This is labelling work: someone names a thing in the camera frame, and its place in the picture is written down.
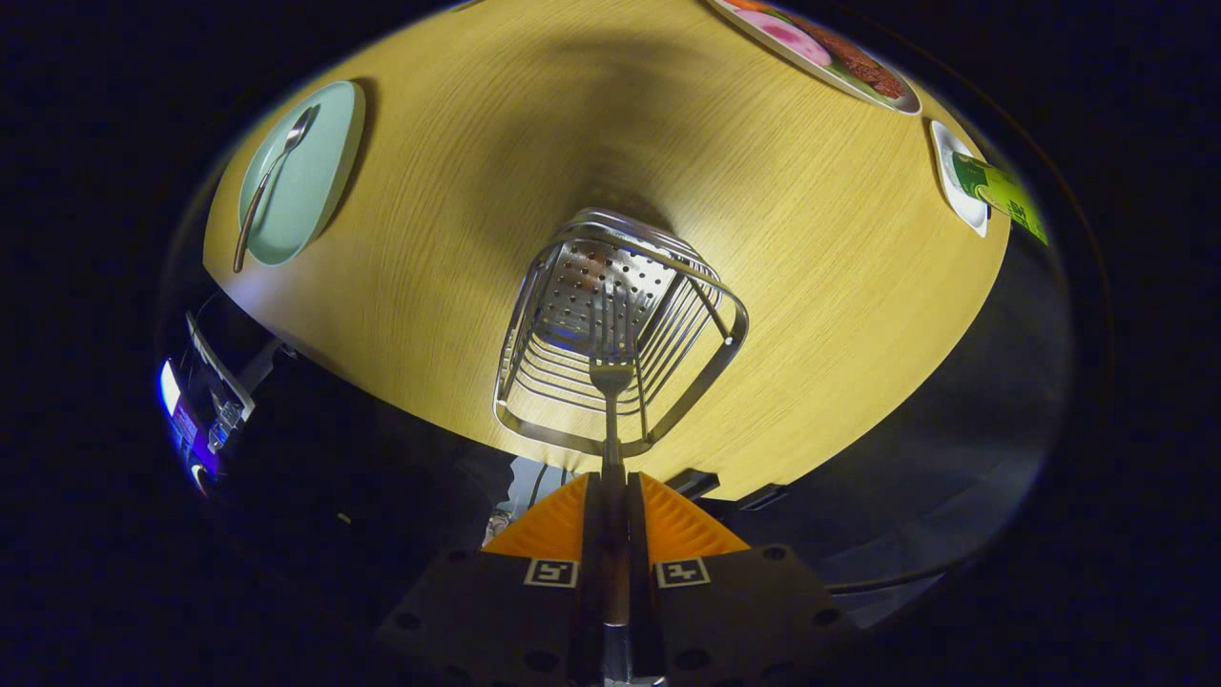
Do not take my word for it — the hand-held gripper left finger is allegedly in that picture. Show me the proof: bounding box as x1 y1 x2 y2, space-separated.
372 472 604 687

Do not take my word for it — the metal spoon brown handle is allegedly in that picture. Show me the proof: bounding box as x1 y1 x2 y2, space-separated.
234 105 321 275

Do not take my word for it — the metal wire basket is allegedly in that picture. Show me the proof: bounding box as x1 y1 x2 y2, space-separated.
492 208 751 459

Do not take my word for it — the pale green plate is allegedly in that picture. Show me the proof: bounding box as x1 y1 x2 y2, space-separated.
237 80 367 267

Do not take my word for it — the pink ham slice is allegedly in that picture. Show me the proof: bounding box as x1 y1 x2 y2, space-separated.
735 8 833 68

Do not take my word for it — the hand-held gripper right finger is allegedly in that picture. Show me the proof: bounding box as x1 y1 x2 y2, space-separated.
625 472 864 687

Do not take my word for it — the metal fork brown handle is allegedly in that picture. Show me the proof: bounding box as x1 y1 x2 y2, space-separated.
589 296 635 683

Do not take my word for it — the lit electronic device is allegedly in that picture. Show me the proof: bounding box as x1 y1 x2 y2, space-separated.
157 310 259 497

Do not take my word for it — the brown meat piece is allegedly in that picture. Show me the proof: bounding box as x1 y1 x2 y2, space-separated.
811 24 907 99

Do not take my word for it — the white square coaster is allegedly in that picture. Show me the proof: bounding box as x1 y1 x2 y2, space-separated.
930 119 993 238

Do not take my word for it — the green drink bottle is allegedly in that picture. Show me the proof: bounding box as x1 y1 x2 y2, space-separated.
951 151 1050 246

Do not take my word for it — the white food plate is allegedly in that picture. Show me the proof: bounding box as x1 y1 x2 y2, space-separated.
706 0 923 117

